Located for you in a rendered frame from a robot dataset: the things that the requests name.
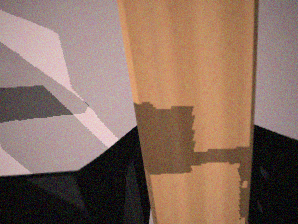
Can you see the brown wooden board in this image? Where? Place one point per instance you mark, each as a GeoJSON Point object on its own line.
{"type": "Point", "coordinates": [192, 71]}

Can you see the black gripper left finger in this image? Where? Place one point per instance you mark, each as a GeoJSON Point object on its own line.
{"type": "Point", "coordinates": [111, 189]}

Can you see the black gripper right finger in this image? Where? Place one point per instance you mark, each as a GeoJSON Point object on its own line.
{"type": "Point", "coordinates": [274, 179]}

